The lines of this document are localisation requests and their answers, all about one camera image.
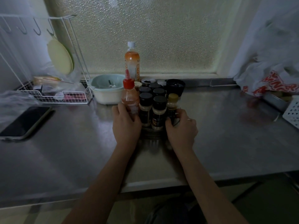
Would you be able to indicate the person's right hand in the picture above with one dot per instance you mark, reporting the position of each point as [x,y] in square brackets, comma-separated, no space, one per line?
[183,134]

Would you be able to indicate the person's left hand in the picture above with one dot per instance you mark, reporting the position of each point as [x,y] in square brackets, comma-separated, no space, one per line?
[126,129]

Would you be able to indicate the clear round turntable tray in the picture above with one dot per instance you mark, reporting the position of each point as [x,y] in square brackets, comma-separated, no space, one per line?
[153,134]

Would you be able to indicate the red cap sauce bottle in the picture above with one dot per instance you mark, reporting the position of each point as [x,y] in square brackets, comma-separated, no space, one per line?
[129,97]

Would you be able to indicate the small yellow cap bottle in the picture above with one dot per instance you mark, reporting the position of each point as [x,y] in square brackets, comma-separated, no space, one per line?
[172,102]

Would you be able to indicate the beige lid white shaker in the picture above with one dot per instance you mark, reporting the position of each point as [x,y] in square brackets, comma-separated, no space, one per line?
[137,84]

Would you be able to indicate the black top salt grinder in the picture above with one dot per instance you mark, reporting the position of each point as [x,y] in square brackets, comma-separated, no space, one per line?
[175,87]

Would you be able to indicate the grey lid glass shaker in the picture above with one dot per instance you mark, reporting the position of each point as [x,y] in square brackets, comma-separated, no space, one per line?
[148,80]

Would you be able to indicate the steel lid glass jar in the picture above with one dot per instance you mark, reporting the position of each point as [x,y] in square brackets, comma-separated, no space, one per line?
[161,82]

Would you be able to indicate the person's left forearm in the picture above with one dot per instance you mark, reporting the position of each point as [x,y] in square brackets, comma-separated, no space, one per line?
[102,186]

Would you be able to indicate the person's right forearm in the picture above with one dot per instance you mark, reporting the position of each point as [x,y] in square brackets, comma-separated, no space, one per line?
[210,186]

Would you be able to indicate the orange drink bottle white cap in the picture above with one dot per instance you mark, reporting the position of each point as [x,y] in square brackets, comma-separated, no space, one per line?
[132,60]

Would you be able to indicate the small white utensil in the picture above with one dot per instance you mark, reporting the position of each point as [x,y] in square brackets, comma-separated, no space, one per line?
[112,85]

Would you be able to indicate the teal and white bowl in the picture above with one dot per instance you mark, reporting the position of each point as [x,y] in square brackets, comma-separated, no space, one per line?
[102,85]

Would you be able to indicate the small pink packet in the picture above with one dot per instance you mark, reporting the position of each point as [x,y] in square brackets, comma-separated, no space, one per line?
[72,97]

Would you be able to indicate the yellow packet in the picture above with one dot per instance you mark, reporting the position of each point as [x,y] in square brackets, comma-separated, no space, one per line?
[45,79]

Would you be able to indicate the white plastic bag red print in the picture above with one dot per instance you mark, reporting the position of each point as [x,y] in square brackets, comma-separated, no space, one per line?
[259,74]

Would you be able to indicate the pale yellow round plate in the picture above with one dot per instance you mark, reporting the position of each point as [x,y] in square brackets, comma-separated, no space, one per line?
[60,57]

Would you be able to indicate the frosted glass window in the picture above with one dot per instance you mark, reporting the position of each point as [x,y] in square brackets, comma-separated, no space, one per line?
[140,32]

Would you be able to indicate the grey metal container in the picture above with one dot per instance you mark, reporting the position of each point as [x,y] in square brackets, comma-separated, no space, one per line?
[276,101]

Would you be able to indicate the black smartphone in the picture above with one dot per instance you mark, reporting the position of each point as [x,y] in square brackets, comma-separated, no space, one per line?
[24,122]

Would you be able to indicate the white perforated basket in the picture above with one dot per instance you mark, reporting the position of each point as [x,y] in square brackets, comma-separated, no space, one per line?
[293,111]

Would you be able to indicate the large clear plastic bag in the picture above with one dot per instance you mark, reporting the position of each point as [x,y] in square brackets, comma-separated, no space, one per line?
[11,103]

